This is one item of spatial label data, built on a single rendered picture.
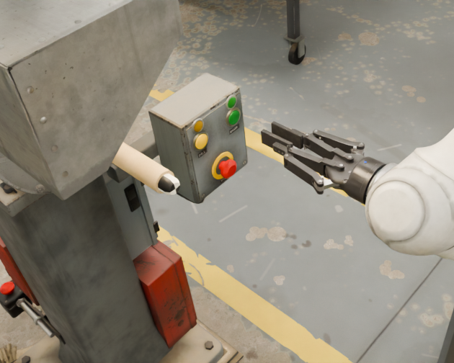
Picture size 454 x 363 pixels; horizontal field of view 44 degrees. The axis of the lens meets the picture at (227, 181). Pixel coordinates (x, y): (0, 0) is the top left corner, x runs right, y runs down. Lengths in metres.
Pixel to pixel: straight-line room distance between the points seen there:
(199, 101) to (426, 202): 0.53
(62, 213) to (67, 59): 0.71
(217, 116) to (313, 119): 1.79
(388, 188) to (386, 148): 1.99
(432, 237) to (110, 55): 0.42
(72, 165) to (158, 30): 0.14
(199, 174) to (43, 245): 0.34
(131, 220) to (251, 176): 1.26
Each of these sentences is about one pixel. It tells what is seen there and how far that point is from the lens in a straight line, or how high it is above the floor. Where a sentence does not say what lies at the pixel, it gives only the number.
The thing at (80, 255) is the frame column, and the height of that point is 0.83.
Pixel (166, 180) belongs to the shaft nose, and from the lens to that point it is 0.71.
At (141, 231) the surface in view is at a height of 0.73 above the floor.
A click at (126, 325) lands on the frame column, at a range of 1.50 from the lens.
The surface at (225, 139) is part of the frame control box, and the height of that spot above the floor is 1.03.
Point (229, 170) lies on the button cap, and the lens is 1.12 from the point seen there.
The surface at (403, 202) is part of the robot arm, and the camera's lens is 0.69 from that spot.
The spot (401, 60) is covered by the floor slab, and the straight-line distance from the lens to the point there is 3.29.
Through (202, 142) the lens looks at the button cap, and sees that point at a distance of 1.06.
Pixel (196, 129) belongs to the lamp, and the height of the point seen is 1.10.
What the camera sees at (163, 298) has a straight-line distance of 1.51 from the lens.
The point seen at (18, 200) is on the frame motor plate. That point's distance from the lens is 0.99.
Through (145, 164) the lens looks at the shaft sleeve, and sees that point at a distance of 0.73.
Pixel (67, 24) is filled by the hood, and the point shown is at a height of 1.53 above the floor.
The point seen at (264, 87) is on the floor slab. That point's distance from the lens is 3.09.
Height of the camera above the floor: 1.73
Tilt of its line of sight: 43 degrees down
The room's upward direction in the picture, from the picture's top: 8 degrees counter-clockwise
